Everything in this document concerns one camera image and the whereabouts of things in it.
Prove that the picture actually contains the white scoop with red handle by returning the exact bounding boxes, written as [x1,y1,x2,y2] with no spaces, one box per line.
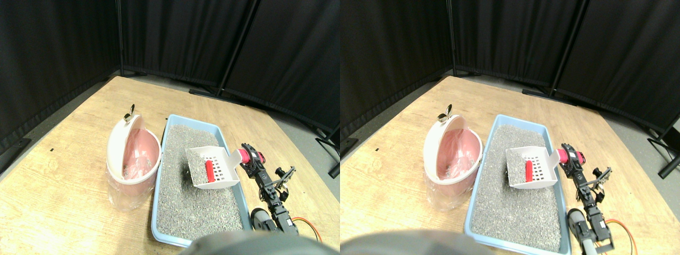
[505,146,586,190]
[186,145,265,190]

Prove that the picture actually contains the black curtain stand foot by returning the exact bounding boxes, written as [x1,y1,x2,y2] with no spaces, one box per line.
[647,114,680,179]
[188,87,246,106]
[314,124,340,179]
[522,87,577,106]

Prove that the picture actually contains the blue litter tray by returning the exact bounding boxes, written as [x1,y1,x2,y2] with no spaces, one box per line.
[151,114,253,249]
[464,114,572,255]

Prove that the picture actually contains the black curtain stand pole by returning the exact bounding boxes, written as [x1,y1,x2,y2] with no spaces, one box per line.
[215,0,261,96]
[549,0,591,96]
[115,0,124,76]
[447,0,457,76]

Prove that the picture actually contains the white bin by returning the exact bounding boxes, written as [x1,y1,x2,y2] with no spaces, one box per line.
[423,104,483,213]
[106,104,162,213]

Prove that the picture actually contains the orange wire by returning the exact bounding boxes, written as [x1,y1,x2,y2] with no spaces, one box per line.
[292,216,324,243]
[606,218,636,247]

